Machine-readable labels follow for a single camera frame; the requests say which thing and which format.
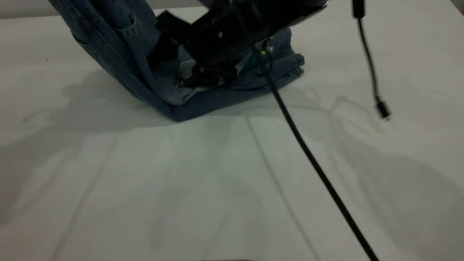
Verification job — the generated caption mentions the blue denim pants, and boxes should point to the blue denim pants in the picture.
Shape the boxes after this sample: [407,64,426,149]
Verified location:
[49,0,306,122]

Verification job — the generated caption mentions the thick black braided cable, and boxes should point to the thick black braided cable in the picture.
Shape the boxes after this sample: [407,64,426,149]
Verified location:
[253,46,380,261]

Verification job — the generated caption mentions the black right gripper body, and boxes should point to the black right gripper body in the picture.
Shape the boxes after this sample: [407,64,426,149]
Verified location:
[155,0,327,73]

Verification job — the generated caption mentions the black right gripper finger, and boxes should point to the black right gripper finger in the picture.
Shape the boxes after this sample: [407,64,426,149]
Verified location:
[146,36,181,70]
[179,66,240,88]

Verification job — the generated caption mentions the thin black USB cable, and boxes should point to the thin black USB cable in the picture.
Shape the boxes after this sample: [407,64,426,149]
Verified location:
[352,0,392,121]

